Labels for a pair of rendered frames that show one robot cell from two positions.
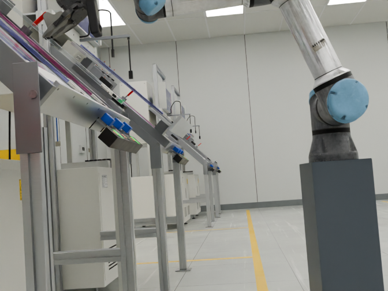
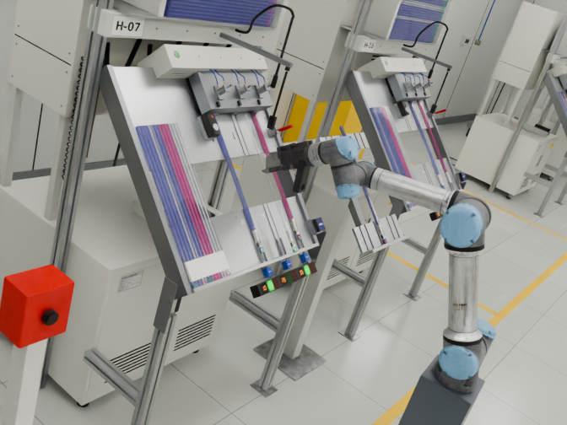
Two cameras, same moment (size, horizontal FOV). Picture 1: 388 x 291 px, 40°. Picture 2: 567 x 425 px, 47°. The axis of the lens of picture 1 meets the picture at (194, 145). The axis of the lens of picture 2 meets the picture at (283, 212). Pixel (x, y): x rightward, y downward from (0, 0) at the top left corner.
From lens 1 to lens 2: 1.40 m
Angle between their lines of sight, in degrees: 36
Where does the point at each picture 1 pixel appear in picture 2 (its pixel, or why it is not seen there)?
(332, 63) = (461, 327)
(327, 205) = (417, 411)
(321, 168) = (426, 384)
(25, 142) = (159, 323)
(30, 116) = (164, 312)
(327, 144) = not seen: hidden behind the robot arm
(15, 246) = (202, 294)
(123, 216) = (289, 305)
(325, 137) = not seen: hidden behind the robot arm
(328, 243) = not seen: outside the picture
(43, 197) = (159, 355)
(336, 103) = (443, 360)
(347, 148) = (460, 383)
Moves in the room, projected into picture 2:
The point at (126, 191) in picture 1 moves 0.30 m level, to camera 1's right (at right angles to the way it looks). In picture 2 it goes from (297, 291) to (364, 330)
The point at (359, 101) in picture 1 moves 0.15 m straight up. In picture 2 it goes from (463, 370) to (483, 330)
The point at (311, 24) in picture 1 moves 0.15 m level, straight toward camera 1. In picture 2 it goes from (461, 287) to (434, 297)
